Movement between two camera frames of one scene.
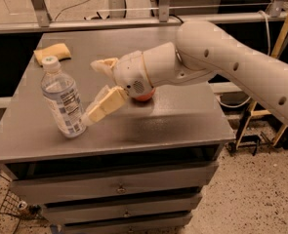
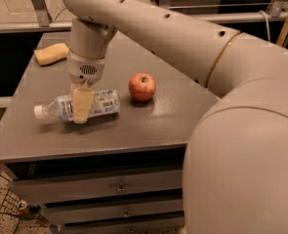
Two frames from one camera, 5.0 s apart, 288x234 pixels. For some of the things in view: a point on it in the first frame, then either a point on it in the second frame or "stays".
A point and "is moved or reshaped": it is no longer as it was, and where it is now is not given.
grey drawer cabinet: [141, 168] stays
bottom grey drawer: [165, 224] stays
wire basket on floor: [17, 207] stays
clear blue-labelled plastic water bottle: [63, 98] is moved or reshaped
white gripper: [130, 72] → [85, 69]
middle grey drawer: [140, 208] stays
